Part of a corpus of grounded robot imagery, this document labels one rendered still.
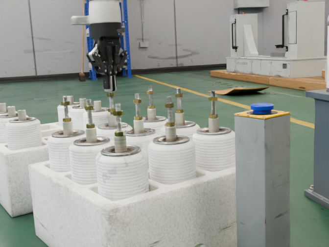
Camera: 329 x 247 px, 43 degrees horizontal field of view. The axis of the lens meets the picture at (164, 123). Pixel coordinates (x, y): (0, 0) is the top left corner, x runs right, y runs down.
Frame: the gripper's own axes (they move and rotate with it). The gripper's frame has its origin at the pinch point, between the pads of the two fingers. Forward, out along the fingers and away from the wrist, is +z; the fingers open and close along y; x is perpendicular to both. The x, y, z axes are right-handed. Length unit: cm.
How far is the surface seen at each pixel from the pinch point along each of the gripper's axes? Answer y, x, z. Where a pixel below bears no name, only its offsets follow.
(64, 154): -15.0, 1.9, 14.2
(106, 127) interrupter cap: -1.1, 1.3, 10.7
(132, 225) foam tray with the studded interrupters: -25.1, -23.8, 22.0
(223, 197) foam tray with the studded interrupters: -4.9, -31.5, 22.6
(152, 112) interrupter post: 10.4, -5.0, 8.7
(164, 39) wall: 552, 332, -23
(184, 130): 3.5, -18.3, 11.3
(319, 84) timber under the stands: 283, 13, 28
